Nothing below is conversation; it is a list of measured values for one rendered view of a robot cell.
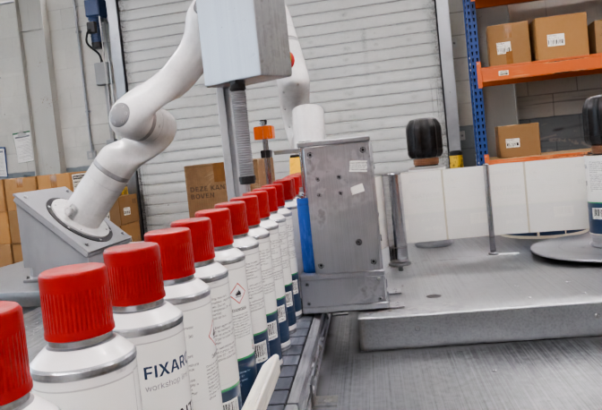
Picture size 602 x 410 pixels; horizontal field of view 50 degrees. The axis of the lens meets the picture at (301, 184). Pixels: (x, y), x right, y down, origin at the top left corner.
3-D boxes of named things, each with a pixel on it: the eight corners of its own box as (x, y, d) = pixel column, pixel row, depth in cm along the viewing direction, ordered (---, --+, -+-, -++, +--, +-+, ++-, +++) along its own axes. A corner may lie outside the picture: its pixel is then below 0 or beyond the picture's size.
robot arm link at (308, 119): (292, 161, 171) (296, 149, 162) (289, 115, 175) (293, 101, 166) (323, 161, 172) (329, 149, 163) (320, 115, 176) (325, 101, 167)
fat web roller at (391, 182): (411, 266, 129) (402, 172, 128) (389, 268, 129) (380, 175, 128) (410, 261, 133) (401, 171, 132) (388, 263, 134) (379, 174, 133)
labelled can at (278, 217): (295, 336, 88) (279, 187, 87) (258, 338, 89) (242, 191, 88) (299, 325, 93) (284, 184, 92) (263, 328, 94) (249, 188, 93)
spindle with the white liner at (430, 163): (455, 245, 147) (443, 115, 145) (416, 249, 148) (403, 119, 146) (451, 240, 155) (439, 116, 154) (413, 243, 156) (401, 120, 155)
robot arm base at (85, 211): (79, 239, 186) (112, 187, 183) (38, 200, 192) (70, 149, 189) (118, 238, 204) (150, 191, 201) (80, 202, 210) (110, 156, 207)
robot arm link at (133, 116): (152, 153, 195) (116, 143, 181) (131, 128, 200) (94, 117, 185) (255, 22, 186) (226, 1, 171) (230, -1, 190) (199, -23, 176)
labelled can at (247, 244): (270, 401, 66) (249, 202, 65) (220, 404, 66) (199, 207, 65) (277, 382, 71) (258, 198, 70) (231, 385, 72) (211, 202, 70)
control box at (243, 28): (261, 75, 126) (251, -23, 125) (204, 88, 137) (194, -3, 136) (295, 76, 133) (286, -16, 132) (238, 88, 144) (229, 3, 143)
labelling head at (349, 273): (388, 308, 96) (372, 137, 95) (303, 314, 98) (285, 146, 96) (386, 287, 110) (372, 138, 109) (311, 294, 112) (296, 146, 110)
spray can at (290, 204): (307, 302, 107) (296, 179, 106) (277, 303, 108) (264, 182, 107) (311, 294, 112) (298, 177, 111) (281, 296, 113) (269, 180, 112)
